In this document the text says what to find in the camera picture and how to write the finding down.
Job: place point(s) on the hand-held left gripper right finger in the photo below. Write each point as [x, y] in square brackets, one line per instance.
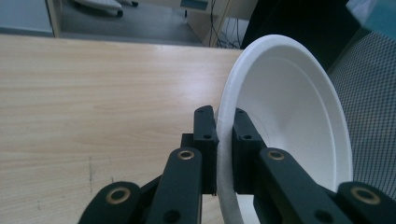
[246, 146]

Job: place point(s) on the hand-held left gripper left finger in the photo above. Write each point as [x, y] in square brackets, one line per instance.
[205, 140]

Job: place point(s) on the white paper bowl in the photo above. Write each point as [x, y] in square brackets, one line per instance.
[292, 118]

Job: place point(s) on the metal mesh trash bin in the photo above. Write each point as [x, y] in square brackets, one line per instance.
[370, 109]

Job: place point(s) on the black curtain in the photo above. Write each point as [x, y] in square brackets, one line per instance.
[295, 25]

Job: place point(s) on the white chair base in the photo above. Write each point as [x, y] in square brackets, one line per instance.
[102, 4]

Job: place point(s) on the white cabinet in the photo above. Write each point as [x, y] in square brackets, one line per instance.
[25, 15]

